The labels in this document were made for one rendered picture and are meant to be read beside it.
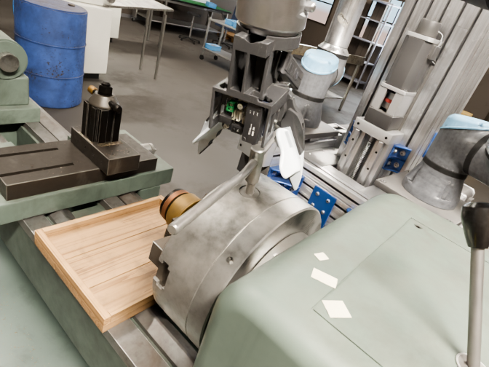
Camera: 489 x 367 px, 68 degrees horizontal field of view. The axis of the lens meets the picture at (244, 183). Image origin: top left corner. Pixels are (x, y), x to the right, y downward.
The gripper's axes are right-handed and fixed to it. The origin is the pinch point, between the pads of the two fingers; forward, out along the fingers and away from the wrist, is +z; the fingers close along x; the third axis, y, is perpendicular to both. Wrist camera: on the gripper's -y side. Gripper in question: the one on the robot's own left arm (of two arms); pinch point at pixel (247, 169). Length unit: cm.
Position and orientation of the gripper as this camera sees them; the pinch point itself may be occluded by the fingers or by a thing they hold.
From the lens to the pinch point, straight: 52.6
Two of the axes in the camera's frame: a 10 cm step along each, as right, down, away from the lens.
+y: -4.0, 5.0, -7.7
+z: -1.5, 7.9, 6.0
